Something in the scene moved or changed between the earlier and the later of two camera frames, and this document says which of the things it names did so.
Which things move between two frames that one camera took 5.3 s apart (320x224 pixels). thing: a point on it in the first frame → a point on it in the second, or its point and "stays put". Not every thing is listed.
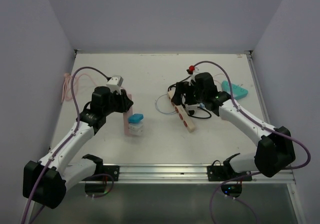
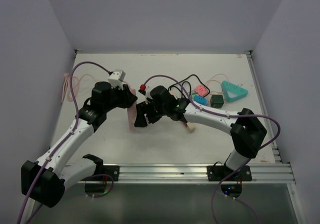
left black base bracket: x=101 y=183 stays put
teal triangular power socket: x=237 y=91 stays put
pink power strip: x=126 y=115 → x=131 y=111
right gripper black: x=182 y=88 → x=143 y=108
